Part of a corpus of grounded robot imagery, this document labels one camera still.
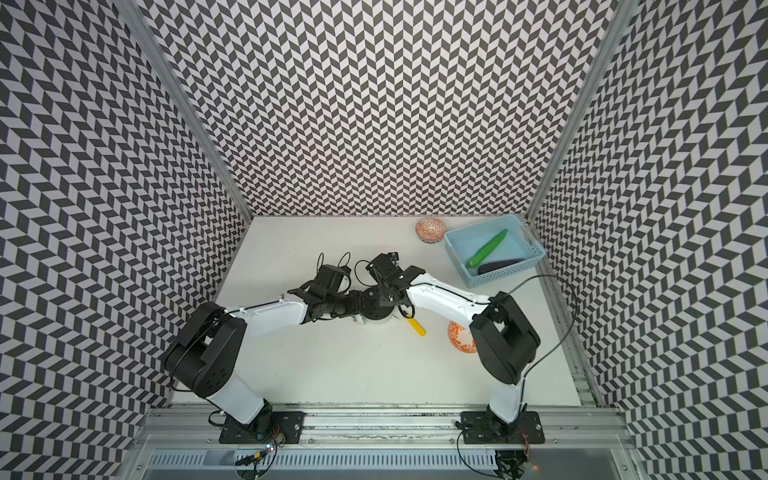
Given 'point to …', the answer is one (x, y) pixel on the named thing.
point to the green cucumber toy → (486, 249)
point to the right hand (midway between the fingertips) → (395, 298)
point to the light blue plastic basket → (464, 242)
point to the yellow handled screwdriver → (416, 326)
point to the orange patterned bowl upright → (461, 338)
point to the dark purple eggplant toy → (497, 265)
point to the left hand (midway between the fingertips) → (365, 308)
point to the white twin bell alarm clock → (370, 309)
